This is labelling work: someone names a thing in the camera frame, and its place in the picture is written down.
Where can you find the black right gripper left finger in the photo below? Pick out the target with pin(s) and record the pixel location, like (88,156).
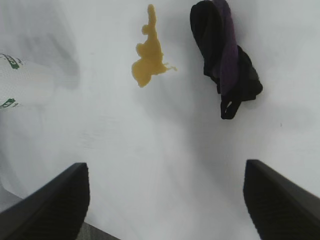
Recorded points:
(50,210)

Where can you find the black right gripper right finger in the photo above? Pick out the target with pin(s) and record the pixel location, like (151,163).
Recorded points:
(280,207)

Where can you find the white paper cup green logo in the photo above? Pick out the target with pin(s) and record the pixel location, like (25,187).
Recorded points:
(22,82)

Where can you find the black and purple cloth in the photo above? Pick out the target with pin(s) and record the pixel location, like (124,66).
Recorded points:
(215,50)

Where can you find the brown liquid spill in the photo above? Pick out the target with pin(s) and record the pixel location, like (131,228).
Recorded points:
(148,60)

